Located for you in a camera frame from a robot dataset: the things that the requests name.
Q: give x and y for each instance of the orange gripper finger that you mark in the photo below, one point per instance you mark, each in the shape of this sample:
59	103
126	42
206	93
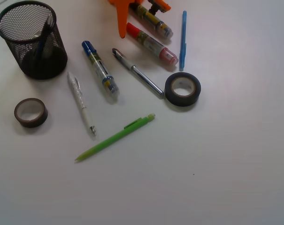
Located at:
159	5
122	8

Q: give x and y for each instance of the black cap marker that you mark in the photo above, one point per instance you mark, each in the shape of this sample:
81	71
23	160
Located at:
161	28

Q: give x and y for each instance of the red cap marker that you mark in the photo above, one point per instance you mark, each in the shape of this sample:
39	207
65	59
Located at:
156	48

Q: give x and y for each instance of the blue thin pen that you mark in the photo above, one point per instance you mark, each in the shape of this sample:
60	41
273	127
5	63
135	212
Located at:
183	42

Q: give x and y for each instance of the black pen in holder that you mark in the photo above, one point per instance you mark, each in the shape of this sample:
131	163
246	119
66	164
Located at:
43	37

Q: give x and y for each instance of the silver metal pen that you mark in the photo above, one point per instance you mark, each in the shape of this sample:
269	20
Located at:
138	73

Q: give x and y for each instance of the white click pen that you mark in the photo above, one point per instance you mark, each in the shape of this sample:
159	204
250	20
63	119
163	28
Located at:
78	96

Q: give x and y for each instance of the black mesh pen holder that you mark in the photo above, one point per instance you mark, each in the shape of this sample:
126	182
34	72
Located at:
20	26

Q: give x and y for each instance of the black electrical tape roll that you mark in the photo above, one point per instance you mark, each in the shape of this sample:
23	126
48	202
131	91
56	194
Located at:
182	100

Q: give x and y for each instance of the green mechanical pencil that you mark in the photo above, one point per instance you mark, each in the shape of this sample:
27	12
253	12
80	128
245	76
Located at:
135	125

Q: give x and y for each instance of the brown tape roll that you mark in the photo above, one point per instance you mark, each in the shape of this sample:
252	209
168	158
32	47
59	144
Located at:
31	112

